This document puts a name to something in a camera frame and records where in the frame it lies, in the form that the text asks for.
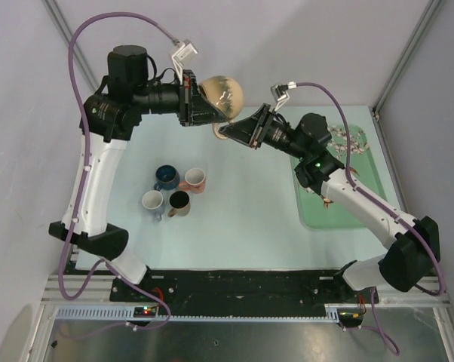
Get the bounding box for tan ceramic teapot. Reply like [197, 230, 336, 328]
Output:
[200, 75, 244, 140]

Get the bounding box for blue mug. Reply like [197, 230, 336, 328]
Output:
[153, 164, 180, 191]

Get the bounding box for small blue-grey cup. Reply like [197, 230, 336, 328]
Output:
[141, 190, 165, 222]

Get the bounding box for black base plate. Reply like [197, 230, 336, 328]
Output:
[109, 268, 380, 318]

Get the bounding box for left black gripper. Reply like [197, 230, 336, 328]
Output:
[133, 69, 225, 127]

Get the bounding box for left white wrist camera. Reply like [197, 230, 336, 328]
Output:
[169, 39, 198, 80]

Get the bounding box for aluminium frame post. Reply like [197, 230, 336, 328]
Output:
[40, 0, 100, 91]
[372, 0, 446, 120]

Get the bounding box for small circuit board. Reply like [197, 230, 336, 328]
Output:
[133, 306, 158, 319]

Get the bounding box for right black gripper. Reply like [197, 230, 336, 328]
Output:
[219, 104, 308, 161]

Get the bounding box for green floral tray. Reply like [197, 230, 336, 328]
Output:
[293, 125, 386, 230]

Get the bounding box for left aluminium frame post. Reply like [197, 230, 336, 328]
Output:
[40, 0, 100, 91]

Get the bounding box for salmon pink mug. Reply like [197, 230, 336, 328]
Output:
[178, 168, 206, 194]

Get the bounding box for brown striped cup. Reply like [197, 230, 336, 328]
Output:
[168, 191, 190, 217]

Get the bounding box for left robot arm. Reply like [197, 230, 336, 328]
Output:
[49, 41, 224, 301]

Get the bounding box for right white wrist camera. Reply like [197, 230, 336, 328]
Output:
[271, 81, 297, 112]

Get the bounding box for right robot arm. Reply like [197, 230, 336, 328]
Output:
[219, 105, 440, 302]

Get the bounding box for right aluminium frame post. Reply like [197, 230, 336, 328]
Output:
[372, 0, 446, 120]

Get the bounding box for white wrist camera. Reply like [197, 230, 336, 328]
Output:
[271, 81, 297, 112]
[169, 39, 198, 80]

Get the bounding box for grey cable duct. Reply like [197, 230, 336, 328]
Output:
[56, 305, 339, 323]

